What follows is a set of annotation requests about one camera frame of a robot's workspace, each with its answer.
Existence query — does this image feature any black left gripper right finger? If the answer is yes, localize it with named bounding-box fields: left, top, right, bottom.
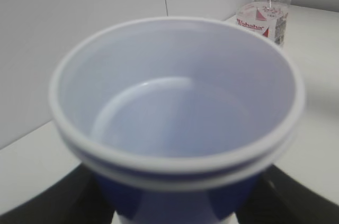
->
left=236, top=166, right=338, bottom=224

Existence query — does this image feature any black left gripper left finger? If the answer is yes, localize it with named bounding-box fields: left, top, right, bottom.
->
left=1, top=165, right=114, bottom=223

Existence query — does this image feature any blue paper cup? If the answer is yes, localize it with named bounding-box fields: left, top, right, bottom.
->
left=49, top=17, right=306, bottom=223

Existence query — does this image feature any clear Wahaha water bottle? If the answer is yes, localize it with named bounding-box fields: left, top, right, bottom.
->
left=236, top=0, right=291, bottom=46

